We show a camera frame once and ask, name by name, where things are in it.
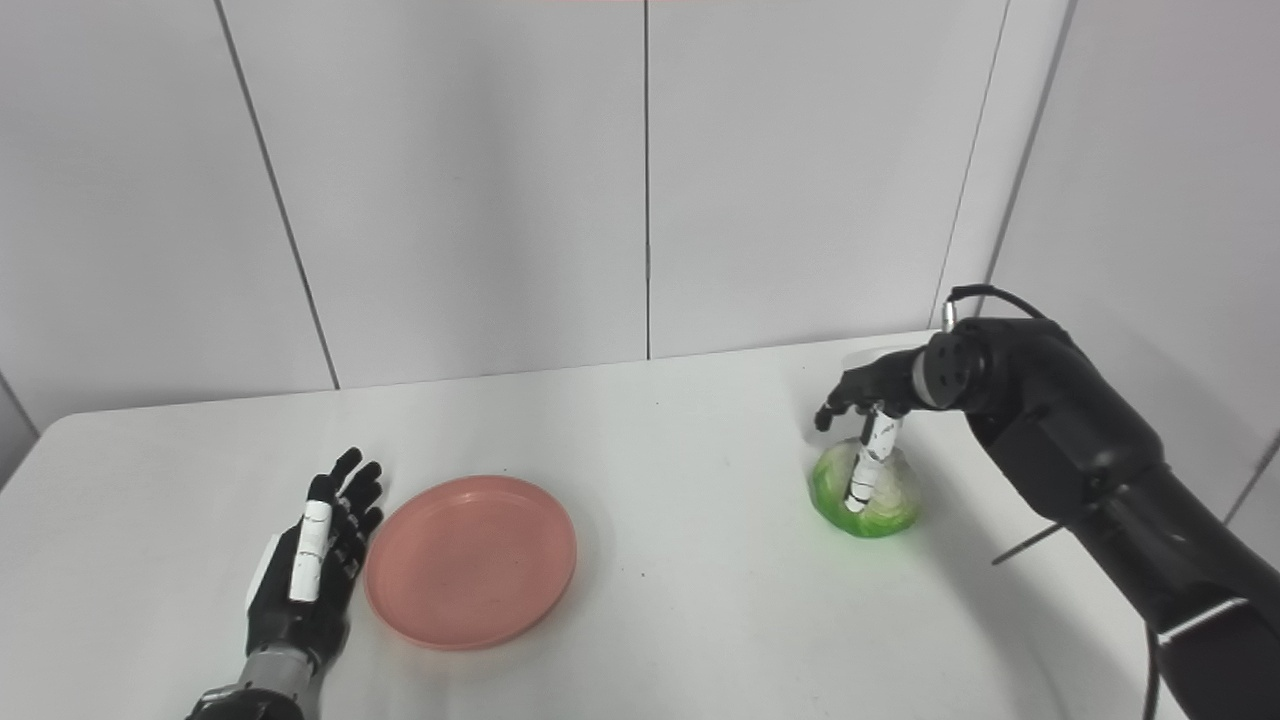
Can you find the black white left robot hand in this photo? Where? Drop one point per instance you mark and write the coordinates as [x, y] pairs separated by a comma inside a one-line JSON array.
[[290, 620]]

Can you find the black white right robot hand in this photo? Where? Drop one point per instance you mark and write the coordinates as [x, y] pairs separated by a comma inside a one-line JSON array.
[[885, 385]]

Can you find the green white toy cabbage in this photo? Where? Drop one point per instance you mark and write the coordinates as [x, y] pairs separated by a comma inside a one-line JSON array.
[[895, 495]]

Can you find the pink plastic plate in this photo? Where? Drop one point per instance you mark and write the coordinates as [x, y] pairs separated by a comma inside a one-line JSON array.
[[470, 565]]

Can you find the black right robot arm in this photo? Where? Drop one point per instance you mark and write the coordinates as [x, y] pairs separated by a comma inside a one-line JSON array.
[[1080, 440]]

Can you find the black zip tie tail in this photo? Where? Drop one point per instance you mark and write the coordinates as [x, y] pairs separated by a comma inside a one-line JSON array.
[[1030, 545]]

